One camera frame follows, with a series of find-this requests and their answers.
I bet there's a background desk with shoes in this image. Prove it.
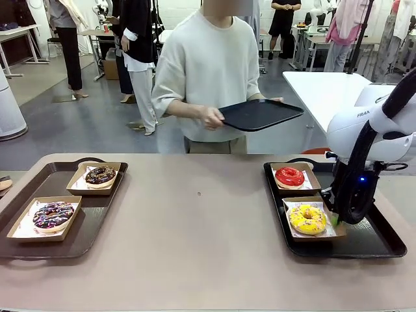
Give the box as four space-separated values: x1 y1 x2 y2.
0 23 42 79

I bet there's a black serving tray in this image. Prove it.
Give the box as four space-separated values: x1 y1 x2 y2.
217 99 306 133

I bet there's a chocolate glazed sprinkle donut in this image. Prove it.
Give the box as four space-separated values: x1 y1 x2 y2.
84 166 117 189

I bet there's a bystander in black coat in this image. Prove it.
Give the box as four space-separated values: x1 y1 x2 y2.
112 0 163 137

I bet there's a bystander in black trousers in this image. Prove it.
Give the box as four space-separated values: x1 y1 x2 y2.
48 0 89 100

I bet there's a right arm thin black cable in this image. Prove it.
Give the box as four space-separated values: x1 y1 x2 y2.
372 161 408 172

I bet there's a bystander in pink top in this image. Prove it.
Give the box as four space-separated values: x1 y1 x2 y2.
324 0 363 73

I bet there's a right arm thick black hose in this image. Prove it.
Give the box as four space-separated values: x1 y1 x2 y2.
336 66 416 226

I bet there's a person's right forearm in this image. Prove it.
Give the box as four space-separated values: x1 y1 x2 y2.
164 99 209 120

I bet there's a background wooden top desk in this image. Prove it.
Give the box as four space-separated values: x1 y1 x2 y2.
77 28 115 82

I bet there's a red glazed donut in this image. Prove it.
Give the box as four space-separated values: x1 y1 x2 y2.
274 166 306 190

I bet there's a brown handled plastic tray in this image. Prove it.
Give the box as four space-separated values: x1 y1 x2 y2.
0 157 129 261

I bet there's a background white frame workbench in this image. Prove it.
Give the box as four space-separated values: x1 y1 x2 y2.
291 24 331 72

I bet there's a black backpack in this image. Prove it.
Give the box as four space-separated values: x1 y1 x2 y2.
283 32 296 59

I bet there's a bystander in grey clothes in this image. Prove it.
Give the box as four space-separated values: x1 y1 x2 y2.
253 0 263 33

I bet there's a hanging grey patterned garment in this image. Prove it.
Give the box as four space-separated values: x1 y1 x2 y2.
372 12 397 83

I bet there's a brown cardboard food box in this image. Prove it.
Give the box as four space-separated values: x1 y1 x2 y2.
66 161 122 196
281 196 347 243
270 162 322 196
6 196 83 243

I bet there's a yellow glazed sprinkle donut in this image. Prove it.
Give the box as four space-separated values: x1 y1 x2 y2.
288 203 327 235

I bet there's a purple glazed sprinkle donut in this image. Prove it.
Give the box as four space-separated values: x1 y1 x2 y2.
32 201 75 234

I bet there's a person in beige sweater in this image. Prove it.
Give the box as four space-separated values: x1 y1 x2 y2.
151 0 261 155

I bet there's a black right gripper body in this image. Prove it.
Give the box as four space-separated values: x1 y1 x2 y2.
349 161 381 213

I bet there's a bystander in black shorts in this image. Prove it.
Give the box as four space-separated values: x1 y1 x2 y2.
268 0 302 61

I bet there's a black handled plastic tray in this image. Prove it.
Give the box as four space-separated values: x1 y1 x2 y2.
263 158 408 260

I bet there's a white cylindrical pedestal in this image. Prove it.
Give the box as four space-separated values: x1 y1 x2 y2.
0 66 29 141

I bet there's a white side table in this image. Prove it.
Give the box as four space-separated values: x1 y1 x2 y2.
281 71 404 135

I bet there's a brown cardboard carton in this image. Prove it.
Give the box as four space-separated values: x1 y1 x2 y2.
103 48 120 81

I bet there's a person's right hand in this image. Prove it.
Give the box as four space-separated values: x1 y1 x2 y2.
200 106 225 131

